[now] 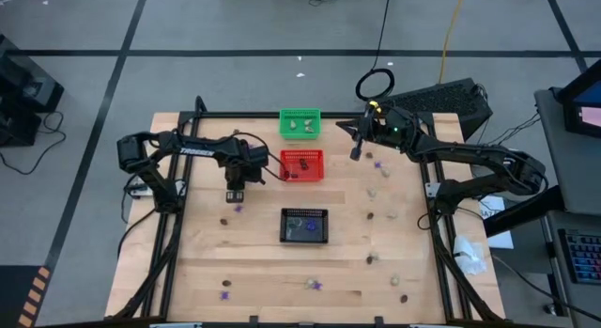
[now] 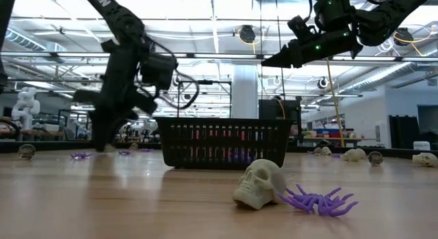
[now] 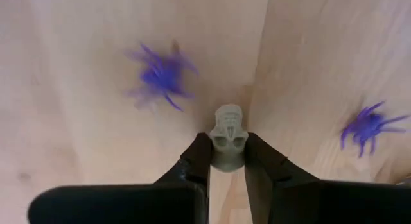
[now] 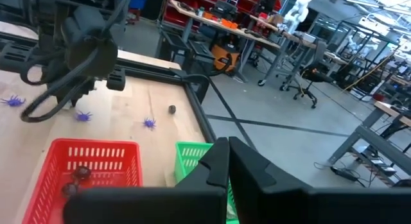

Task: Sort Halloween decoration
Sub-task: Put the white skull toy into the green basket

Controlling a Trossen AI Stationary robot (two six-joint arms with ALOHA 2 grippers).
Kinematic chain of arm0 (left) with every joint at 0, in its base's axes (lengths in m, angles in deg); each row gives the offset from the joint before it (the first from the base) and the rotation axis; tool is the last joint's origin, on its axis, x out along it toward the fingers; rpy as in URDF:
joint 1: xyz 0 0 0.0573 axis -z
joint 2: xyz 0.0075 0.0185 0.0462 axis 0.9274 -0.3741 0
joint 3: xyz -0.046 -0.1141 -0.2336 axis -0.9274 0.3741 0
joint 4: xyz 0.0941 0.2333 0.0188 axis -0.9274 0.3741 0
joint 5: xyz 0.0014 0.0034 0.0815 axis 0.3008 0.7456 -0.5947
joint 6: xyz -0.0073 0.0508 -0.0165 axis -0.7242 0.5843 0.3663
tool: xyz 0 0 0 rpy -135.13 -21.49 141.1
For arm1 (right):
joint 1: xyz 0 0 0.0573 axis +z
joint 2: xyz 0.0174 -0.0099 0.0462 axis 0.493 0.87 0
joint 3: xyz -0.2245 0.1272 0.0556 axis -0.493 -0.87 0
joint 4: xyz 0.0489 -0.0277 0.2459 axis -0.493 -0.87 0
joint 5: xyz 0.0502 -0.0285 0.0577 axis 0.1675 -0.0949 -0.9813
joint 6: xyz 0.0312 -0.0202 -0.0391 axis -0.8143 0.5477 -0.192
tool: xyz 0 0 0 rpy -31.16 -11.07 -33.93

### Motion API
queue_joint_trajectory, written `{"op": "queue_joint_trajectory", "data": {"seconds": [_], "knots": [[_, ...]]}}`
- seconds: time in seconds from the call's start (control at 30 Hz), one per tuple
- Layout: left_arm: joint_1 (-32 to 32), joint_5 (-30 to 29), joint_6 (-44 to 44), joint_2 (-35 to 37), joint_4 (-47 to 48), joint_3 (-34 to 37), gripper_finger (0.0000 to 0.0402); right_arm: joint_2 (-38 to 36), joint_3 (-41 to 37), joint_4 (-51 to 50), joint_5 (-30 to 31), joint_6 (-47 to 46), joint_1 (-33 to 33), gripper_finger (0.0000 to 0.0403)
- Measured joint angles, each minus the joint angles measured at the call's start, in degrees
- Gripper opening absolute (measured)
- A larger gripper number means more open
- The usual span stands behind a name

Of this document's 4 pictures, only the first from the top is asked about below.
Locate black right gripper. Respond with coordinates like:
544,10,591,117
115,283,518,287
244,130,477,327
335,101,419,161

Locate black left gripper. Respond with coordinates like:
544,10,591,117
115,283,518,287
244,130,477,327
223,142,270,204

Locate black slotted plastic basket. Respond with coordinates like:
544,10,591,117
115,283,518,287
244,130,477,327
279,207,330,245

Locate green slotted plastic basket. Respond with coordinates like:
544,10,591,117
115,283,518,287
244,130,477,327
278,107,322,141

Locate red slotted plastic basket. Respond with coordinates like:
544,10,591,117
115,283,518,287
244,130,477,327
279,149,326,185

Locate white printed paper sheet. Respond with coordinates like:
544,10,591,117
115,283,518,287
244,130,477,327
477,195,516,250

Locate white crumpled plastic bag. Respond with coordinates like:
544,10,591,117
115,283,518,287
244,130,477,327
452,233,488,277

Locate black desk support bar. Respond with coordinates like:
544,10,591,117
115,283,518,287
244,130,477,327
483,186,564,238

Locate grey desk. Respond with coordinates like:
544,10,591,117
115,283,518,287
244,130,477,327
533,86,601,216

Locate black equipment case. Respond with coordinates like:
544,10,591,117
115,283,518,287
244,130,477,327
0,34,66,148

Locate black computer monitor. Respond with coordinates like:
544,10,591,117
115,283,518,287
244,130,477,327
556,59,601,139

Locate backlit black keyboard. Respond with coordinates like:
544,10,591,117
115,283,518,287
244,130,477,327
557,227,601,286

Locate black mat orange stripes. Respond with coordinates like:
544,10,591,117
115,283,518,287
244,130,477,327
0,264,52,328

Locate grey keyboard shelf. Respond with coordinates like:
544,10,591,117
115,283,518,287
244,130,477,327
544,209,601,328

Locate black coiled floor cable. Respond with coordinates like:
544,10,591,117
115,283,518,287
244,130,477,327
354,0,396,102

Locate black metal table frame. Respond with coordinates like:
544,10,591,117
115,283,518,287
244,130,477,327
112,95,506,328

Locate yellow hanging cable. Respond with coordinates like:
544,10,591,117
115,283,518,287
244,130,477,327
438,0,468,85

